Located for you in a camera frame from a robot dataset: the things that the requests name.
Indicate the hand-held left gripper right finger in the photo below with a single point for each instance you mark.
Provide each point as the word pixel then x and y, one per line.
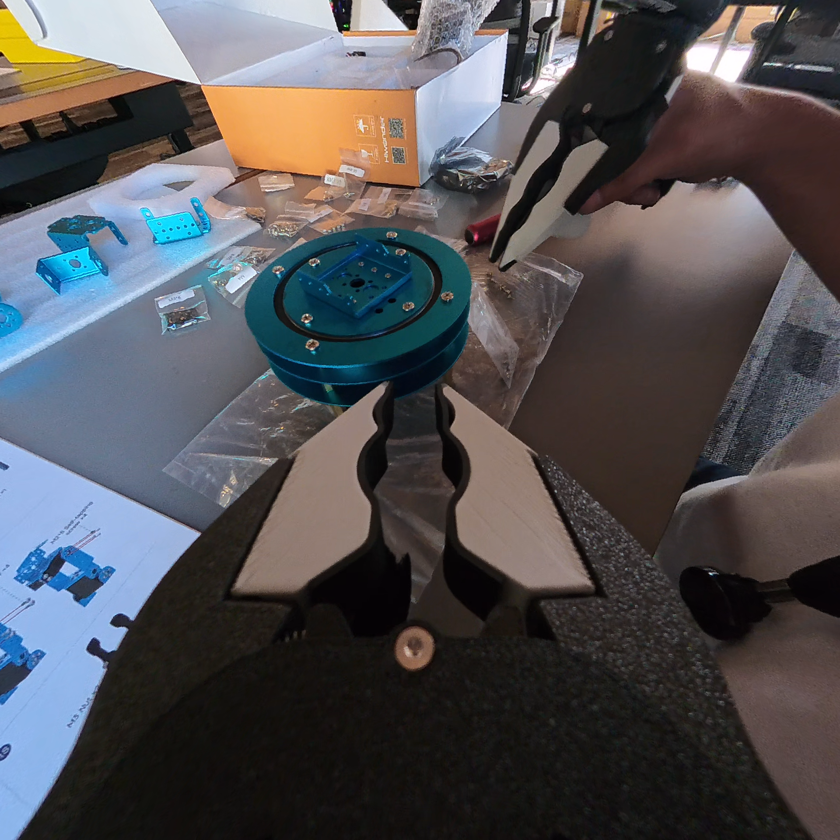
pixel 525 518

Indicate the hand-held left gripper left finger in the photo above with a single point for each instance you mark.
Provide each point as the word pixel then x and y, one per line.
pixel 308 518

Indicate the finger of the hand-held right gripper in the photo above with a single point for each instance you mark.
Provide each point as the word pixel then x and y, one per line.
pixel 558 203
pixel 518 197

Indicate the orange and white cardboard box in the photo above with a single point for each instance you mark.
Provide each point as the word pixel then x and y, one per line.
pixel 308 131

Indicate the person's right forearm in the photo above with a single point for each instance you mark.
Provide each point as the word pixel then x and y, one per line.
pixel 787 170

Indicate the teal round robot base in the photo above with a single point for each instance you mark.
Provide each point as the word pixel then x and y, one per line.
pixel 426 262

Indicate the grey desk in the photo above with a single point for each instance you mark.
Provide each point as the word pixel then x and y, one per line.
pixel 623 367

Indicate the wooden-topped desk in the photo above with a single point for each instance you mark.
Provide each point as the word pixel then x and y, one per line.
pixel 65 85

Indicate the person's right hand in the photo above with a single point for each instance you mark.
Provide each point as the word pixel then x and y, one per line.
pixel 682 144

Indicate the red pen screwdriver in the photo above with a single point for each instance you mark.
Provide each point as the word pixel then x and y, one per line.
pixel 482 229

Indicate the black office chair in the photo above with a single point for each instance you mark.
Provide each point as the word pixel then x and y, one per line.
pixel 800 59
pixel 525 46

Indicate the spread of hardware bags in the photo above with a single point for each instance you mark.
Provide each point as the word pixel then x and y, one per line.
pixel 384 205

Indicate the bubble wrap pouch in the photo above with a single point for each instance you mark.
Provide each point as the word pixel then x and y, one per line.
pixel 453 23

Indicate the person's blue jeans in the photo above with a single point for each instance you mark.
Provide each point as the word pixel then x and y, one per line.
pixel 715 471

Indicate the black chest harness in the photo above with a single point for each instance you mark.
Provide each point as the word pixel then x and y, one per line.
pixel 718 600

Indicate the white instruction booklet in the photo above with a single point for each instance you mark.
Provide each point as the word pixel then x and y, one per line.
pixel 65 499

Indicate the white foam sheet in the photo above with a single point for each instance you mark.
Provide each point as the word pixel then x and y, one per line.
pixel 131 295

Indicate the blue long metal plate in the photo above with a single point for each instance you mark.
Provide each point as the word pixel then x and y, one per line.
pixel 8 321

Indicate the white foam cutout piece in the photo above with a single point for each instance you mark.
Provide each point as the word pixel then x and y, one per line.
pixel 118 197

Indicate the blue U bracket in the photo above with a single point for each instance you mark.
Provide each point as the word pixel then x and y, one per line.
pixel 174 229

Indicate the blue angled bracket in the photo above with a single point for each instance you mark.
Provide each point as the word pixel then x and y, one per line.
pixel 65 269
pixel 79 226

